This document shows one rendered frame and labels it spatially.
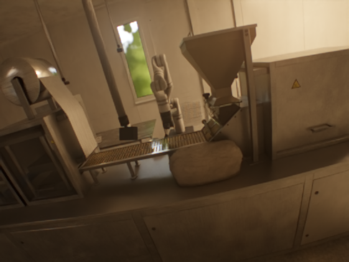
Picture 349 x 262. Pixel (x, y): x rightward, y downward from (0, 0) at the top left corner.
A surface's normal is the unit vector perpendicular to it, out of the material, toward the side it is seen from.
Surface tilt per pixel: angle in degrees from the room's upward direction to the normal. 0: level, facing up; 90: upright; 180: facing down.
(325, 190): 90
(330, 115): 90
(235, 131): 90
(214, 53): 114
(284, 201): 90
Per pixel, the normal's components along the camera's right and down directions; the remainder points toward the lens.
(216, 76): 0.11, 0.71
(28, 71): 0.02, 0.38
